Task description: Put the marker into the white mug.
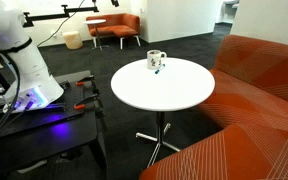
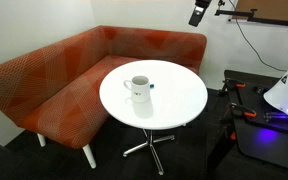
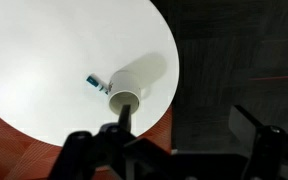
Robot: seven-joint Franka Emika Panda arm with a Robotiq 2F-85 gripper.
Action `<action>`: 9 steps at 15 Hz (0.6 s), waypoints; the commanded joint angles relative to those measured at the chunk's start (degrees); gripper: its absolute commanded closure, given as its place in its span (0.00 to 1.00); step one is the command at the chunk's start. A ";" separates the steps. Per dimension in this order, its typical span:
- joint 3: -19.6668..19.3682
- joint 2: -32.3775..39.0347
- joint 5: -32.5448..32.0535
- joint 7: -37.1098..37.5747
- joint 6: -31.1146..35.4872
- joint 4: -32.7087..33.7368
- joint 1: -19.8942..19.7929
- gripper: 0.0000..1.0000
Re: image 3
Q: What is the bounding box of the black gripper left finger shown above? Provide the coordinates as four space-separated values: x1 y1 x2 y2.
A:
118 105 131 132

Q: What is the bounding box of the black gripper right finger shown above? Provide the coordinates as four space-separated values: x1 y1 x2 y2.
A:
229 105 263 140

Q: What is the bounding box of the teal and white marker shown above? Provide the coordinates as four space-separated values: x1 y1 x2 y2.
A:
86 75 108 94

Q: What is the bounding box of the white ceramic mug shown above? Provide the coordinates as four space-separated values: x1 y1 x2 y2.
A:
108 70 151 114

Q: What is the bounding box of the round white table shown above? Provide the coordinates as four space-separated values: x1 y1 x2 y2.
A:
0 0 179 146

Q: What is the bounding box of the orange patterned corner sofa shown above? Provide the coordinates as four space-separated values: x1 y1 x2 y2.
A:
0 106 173 180

